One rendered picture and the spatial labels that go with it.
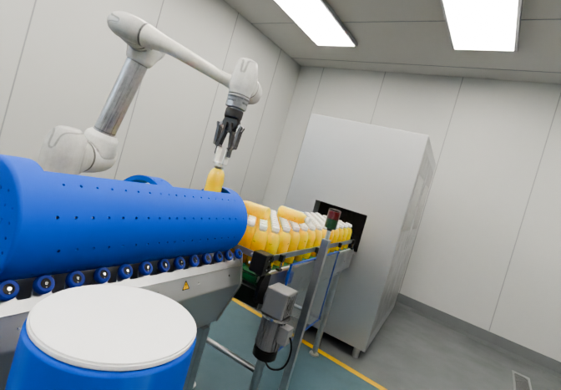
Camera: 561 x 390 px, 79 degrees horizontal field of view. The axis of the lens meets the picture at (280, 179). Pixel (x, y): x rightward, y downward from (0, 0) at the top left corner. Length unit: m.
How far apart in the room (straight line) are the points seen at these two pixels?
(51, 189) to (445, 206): 4.95
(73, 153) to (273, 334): 1.16
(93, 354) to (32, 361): 0.08
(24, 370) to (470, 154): 5.22
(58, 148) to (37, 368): 1.16
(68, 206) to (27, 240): 0.11
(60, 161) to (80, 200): 0.76
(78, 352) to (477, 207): 5.04
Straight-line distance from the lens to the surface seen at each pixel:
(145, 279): 1.19
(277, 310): 1.61
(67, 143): 1.68
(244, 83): 1.43
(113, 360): 0.61
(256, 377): 2.10
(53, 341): 0.64
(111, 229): 0.98
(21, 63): 3.94
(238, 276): 1.60
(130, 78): 1.81
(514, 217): 5.30
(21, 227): 0.87
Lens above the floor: 1.37
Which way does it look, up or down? 1 degrees down
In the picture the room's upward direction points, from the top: 16 degrees clockwise
